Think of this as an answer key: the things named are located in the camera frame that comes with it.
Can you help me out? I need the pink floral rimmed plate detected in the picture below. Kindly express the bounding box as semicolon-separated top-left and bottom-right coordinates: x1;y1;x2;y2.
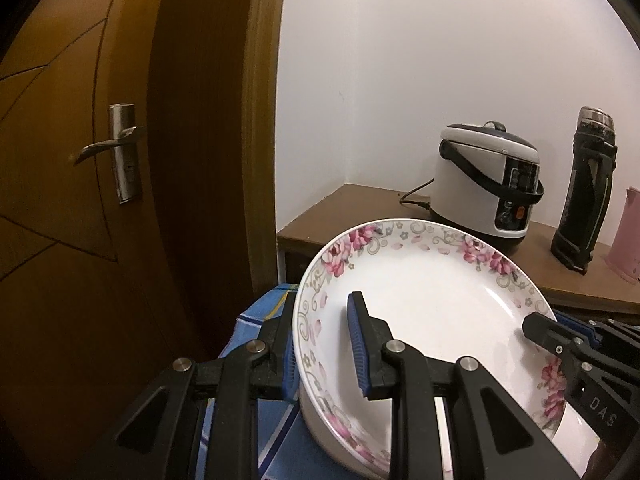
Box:
293;220;565;479

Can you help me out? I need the person's right hand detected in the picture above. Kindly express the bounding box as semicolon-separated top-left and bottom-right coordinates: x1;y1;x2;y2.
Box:
582;440;639;480

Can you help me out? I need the brown wooden cabinet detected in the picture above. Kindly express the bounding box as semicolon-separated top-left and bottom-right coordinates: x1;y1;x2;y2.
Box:
277;184;639;325

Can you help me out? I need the pink electric kettle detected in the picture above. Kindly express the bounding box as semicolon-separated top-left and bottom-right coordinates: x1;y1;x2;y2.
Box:
605;186;640;283

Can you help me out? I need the black thermos flask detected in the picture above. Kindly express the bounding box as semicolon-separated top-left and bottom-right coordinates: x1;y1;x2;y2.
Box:
551;106;617;274

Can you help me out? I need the blue plaid tablecloth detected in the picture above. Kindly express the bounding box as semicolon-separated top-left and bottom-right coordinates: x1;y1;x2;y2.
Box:
220;284;358;479

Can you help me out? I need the silver black rice cooker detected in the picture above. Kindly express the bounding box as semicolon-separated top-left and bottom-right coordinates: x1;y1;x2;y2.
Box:
430;122;544;252

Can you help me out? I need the brown wooden door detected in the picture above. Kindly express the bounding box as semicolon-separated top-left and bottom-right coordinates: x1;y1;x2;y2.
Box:
1;0;282;479

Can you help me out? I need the black rice cooker cord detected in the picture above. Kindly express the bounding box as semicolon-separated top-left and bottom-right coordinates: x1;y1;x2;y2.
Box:
398;178;435;210

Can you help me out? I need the silver door handle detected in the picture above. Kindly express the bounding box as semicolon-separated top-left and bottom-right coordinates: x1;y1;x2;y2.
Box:
70;103;146;205

